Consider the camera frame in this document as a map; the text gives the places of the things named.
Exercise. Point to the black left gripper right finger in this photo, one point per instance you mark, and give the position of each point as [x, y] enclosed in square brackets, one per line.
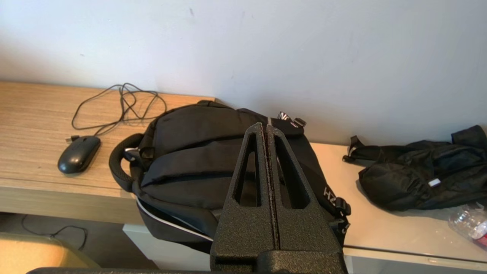
[308, 228]

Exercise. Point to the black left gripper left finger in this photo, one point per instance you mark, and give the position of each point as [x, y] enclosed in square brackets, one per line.
[243, 232]

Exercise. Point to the black backpack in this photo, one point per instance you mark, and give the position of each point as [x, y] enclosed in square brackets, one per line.
[182, 152]

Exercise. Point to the small black fabric bag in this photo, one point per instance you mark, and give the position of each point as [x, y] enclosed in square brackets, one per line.
[411, 182]

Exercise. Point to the clear plastic bottle red label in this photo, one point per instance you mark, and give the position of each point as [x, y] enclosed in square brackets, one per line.
[470, 224]

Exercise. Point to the black computer mouse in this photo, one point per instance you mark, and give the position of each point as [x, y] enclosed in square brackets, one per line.
[78, 156]

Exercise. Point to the yellow seat cushion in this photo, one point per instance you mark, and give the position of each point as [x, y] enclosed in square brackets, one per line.
[30, 255]

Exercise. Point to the light wooden desk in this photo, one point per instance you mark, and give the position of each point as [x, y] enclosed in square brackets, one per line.
[30, 125]

